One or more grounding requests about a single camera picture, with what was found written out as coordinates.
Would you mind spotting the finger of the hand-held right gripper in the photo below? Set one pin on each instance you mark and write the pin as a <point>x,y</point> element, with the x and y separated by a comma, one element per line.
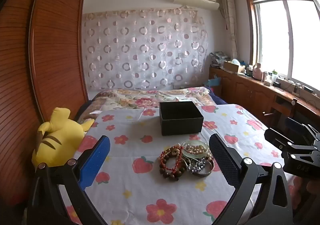
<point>297,125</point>
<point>276,137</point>

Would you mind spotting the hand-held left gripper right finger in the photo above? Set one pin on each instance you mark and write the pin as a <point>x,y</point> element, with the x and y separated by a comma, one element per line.
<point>222,162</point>

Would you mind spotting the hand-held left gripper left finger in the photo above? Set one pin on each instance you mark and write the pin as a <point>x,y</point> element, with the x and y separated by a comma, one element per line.
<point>95,162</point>

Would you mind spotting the wide silver bangle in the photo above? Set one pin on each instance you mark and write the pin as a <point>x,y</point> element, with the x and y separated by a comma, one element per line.
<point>208,171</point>

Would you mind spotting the black square storage box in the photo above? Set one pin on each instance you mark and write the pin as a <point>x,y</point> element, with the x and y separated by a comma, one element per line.
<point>180,126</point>

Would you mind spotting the dark wooden chair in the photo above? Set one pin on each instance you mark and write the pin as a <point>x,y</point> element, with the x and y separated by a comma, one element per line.
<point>300,112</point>

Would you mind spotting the yellow plush toy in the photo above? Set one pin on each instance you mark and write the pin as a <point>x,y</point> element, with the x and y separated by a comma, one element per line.
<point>60,137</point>

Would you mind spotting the green cap bottle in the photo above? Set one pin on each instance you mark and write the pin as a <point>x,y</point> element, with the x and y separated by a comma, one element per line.
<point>274,76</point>

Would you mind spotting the wooden cabinet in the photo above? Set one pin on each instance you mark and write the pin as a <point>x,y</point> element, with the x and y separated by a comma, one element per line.
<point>245,92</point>

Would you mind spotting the pink kettle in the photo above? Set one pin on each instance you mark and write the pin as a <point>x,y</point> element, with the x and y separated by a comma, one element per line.
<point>257,72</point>

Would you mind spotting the floral blanket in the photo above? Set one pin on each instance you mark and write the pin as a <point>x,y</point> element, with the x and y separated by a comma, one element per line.
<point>140,97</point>

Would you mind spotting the blue plastic bag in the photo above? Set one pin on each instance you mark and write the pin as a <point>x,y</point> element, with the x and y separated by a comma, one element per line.
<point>212,82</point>

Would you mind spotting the cardboard box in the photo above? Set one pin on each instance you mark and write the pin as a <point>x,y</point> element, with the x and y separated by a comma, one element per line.
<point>231,67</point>

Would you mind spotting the window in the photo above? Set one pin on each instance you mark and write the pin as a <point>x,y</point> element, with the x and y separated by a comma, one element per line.
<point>272,40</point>

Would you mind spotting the stack of magazines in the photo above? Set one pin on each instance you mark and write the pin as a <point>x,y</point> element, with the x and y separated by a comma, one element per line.
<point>218,58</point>

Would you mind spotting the wooden slatted wardrobe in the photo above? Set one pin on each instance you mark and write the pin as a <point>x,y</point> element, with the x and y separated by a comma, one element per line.
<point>55,52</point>

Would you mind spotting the circle print sheer curtain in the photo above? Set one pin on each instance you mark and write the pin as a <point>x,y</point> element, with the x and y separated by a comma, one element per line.
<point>140,52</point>

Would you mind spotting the patterned window curtain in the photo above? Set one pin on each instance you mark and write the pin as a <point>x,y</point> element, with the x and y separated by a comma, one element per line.
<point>230,15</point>

